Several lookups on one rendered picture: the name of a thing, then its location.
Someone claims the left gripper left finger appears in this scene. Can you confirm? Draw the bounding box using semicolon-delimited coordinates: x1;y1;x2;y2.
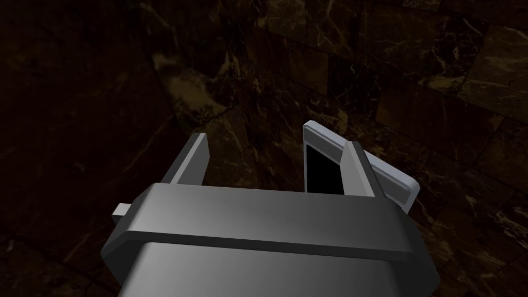
160;132;210;186

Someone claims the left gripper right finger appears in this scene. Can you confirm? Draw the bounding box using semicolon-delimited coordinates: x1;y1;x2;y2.
340;141;387;199

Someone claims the white phone with black screen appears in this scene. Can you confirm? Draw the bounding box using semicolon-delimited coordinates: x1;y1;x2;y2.
303;121;421;215

